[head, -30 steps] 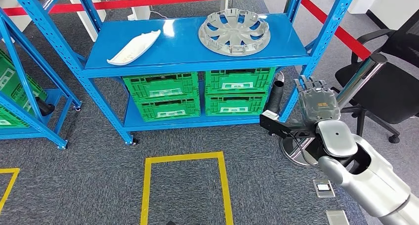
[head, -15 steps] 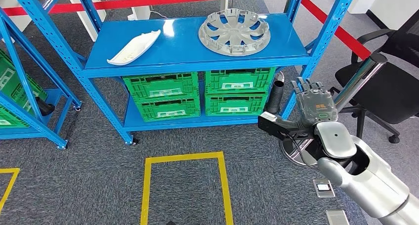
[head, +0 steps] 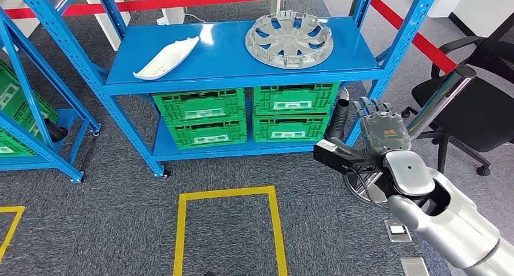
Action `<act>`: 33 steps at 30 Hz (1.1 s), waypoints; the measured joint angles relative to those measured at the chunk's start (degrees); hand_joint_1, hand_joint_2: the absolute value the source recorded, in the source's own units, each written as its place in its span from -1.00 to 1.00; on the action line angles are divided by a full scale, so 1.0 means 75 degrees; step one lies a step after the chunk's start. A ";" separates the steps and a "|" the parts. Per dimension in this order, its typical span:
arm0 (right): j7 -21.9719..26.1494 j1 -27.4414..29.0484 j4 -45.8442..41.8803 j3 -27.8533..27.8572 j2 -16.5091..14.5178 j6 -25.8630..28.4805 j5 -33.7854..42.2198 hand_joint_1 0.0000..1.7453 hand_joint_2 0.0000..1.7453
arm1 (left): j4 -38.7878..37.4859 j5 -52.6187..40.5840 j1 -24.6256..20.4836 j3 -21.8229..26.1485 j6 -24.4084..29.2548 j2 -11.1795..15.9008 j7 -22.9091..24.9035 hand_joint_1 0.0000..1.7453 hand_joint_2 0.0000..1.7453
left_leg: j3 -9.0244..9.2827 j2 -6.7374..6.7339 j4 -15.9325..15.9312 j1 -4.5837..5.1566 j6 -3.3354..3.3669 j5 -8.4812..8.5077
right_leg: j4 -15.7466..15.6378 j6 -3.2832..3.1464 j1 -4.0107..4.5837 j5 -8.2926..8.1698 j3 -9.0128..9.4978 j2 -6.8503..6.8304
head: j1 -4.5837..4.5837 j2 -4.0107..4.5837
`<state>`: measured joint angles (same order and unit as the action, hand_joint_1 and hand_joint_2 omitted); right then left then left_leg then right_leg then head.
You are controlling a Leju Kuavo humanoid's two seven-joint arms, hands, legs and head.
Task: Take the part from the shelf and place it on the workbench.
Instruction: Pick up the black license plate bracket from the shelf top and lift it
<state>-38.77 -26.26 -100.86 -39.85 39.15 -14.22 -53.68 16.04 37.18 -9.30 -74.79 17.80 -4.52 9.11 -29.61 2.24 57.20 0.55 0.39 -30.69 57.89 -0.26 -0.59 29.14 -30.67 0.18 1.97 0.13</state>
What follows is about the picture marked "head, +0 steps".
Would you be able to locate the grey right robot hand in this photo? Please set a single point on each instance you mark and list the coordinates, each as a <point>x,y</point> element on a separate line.
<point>385,133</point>

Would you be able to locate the grey plastic wheel hubcap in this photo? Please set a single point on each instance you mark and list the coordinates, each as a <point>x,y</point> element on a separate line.
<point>290,39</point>

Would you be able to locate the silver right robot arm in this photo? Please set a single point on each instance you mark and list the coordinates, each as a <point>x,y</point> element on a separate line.
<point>449,226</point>

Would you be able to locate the blue metal shelf rack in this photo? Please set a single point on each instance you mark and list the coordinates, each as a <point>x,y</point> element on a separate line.
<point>40,148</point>
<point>225,57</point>

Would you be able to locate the white plastic trim part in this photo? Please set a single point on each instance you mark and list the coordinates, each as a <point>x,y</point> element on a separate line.
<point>164,61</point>

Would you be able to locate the black cylinder part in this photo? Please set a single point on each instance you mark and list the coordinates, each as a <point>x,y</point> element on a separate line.
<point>56,130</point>

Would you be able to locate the black office chair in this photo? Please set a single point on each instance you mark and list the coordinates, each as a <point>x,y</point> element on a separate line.
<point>474,113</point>

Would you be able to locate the red barrier belt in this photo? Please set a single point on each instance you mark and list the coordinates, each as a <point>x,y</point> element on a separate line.
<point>200,1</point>
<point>417,41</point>

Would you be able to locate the metal floor socket plate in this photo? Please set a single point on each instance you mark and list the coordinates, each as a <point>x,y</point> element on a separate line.
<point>414,267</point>
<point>397,230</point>

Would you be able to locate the white desk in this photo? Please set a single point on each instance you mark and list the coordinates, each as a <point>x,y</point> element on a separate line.
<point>106,13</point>
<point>170,5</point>

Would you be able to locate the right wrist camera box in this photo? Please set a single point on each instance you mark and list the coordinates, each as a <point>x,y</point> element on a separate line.
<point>341,163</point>

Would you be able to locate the chrome stanchion post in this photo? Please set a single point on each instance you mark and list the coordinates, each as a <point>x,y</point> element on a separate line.
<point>441,101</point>

